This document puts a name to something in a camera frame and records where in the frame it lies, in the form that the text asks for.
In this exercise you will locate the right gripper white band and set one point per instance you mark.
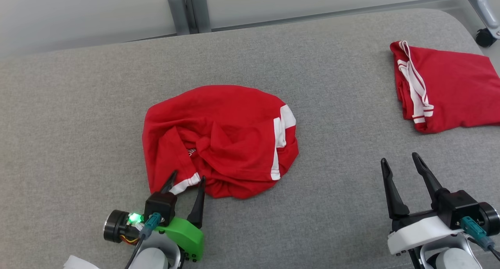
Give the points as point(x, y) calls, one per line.
point(418, 232)

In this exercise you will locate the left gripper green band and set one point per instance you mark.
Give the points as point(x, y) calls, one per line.
point(187, 237)

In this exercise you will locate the red basketball jersey white sleeves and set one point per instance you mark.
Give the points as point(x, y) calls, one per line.
point(457, 89)

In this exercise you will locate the black caster wheel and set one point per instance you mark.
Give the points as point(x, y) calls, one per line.
point(486, 37)

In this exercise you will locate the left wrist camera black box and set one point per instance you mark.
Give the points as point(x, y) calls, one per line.
point(160, 204)

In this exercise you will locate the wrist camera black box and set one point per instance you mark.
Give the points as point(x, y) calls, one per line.
point(457, 208)
point(160, 204)

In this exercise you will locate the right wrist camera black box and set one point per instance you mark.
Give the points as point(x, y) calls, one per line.
point(457, 208)

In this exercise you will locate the grey vertical partition rail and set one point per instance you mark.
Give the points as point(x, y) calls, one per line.
point(187, 3)

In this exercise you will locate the grey metal frame leg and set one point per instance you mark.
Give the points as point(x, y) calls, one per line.
point(486, 7)

